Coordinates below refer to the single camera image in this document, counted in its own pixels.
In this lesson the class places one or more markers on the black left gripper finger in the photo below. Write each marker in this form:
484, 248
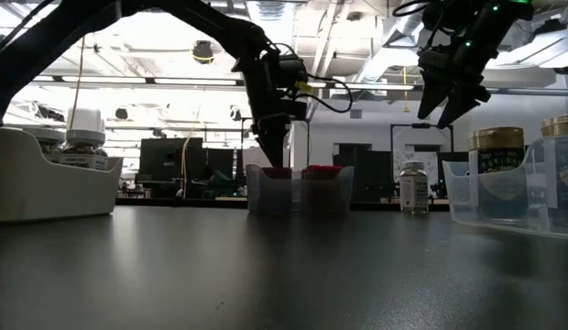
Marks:
268, 137
282, 137

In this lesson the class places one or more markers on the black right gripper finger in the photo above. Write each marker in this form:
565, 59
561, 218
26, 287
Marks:
458, 103
433, 94

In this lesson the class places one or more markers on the red-lid spice jar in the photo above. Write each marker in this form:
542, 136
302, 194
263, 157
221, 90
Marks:
277, 173
321, 172

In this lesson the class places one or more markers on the gold-lid glass spice jar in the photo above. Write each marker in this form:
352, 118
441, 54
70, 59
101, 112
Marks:
561, 126
496, 137

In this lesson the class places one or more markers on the white-lid glass spice jar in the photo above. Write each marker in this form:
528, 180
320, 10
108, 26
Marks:
84, 137
414, 192
48, 136

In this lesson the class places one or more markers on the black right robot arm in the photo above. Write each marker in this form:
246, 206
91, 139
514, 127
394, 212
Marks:
490, 23

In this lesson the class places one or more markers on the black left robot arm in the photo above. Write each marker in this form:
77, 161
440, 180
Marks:
50, 41

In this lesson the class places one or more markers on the white cloth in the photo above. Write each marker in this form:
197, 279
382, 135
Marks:
254, 158

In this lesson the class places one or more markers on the small black ceiling device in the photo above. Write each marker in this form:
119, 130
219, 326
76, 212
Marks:
235, 113

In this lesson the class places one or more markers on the dark narrow panel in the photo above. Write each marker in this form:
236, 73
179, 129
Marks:
220, 160

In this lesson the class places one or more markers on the small translucent plastic bin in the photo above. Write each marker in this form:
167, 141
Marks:
293, 197

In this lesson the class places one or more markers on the white printed poster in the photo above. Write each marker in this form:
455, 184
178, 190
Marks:
426, 158

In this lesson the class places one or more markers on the long ceiling light strip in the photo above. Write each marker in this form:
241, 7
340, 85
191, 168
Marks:
192, 81

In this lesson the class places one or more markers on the black ceiling dome device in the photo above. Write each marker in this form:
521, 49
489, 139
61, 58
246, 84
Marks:
203, 48

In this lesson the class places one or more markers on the black cabinet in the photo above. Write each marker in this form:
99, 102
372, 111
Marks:
366, 174

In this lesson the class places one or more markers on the black monitor panel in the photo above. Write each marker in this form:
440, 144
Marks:
174, 160

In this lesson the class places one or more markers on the large clear plastic bin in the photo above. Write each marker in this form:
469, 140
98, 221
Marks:
494, 220

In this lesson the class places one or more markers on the small black ball device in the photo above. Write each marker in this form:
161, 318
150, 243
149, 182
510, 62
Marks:
121, 113

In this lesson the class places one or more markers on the white cylindrical container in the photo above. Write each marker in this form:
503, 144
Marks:
85, 120

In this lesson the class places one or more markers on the white plastic bin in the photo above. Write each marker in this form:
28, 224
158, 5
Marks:
36, 192

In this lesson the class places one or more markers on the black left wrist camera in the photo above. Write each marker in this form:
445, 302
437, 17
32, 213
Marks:
293, 73

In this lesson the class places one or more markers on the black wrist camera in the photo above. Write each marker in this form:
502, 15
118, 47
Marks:
433, 62
293, 73

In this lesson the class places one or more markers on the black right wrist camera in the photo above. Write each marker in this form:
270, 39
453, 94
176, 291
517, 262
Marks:
433, 62

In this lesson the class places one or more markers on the smooth silver ventilation duct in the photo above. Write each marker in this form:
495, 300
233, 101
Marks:
389, 46

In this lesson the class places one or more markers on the grey wall vent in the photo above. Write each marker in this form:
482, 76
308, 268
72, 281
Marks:
355, 114

